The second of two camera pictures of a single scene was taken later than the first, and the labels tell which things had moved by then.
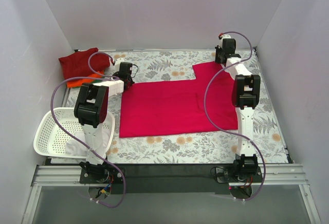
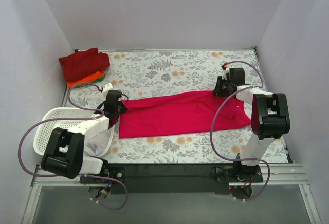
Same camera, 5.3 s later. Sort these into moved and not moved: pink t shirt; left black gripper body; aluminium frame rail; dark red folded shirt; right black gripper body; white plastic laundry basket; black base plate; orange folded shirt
Moved: left black gripper body; pink t shirt; right black gripper body
Not moved: dark red folded shirt; white plastic laundry basket; black base plate; aluminium frame rail; orange folded shirt
